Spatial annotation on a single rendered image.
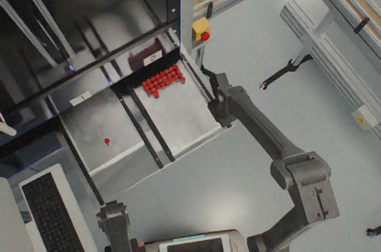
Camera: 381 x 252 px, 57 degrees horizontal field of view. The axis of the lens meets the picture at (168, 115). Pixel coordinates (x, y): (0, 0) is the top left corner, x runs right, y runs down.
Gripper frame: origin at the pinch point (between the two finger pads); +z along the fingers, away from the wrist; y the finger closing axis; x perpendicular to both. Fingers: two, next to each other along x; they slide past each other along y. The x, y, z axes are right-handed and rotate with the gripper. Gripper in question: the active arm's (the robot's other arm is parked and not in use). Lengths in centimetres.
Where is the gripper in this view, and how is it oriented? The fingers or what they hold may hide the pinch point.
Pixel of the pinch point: (219, 117)
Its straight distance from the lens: 133.9
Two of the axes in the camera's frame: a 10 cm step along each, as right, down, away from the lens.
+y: -5.0, -8.3, 2.4
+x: -8.7, 4.9, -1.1
